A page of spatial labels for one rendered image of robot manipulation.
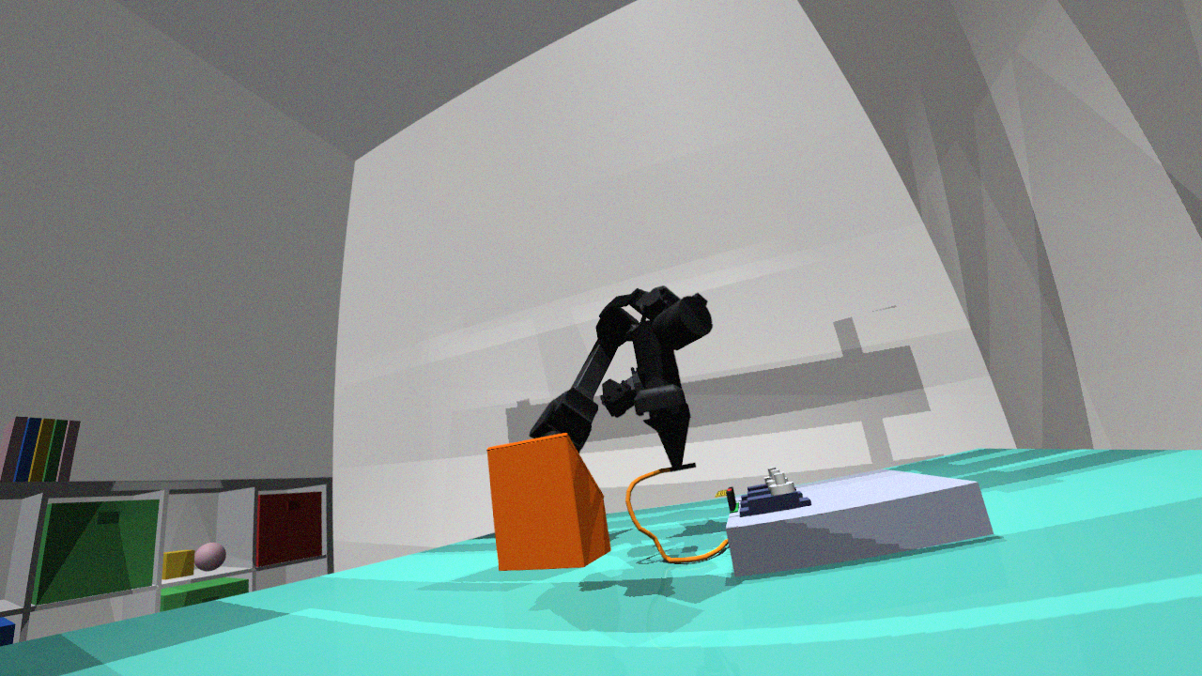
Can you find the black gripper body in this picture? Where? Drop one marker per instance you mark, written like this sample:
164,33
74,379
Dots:
663,393

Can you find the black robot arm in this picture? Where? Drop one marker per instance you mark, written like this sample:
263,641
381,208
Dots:
673,323

